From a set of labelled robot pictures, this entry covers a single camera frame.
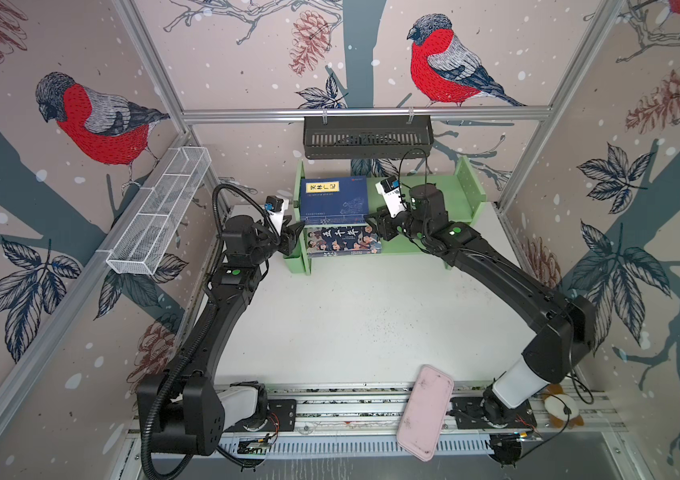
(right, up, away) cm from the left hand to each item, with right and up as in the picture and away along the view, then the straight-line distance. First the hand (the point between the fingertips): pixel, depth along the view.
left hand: (294, 218), depth 76 cm
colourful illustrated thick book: (+8, -7, +15) cm, 18 cm away
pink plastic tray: (+33, -49, -4) cm, 59 cm away
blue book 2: (+10, 0, +2) cm, 10 cm away
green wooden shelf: (+48, +5, +10) cm, 50 cm away
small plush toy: (+65, -47, -4) cm, 81 cm away
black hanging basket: (+8, +30, +31) cm, 44 cm away
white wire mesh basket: (-37, -7, -4) cm, 38 cm away
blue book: (+10, +5, +4) cm, 12 cm away
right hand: (+20, +1, +2) cm, 20 cm away
